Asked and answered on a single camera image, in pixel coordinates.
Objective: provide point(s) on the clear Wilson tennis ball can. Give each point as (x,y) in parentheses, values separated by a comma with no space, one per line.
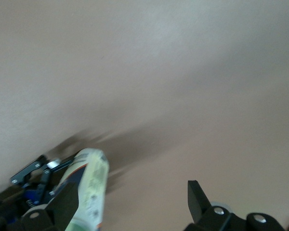
(94,180)

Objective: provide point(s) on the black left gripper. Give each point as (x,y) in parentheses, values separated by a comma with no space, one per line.
(31,195)

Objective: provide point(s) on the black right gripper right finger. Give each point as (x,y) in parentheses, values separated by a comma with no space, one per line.
(207,219)

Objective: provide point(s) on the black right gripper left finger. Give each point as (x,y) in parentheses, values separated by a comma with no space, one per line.
(60,211)

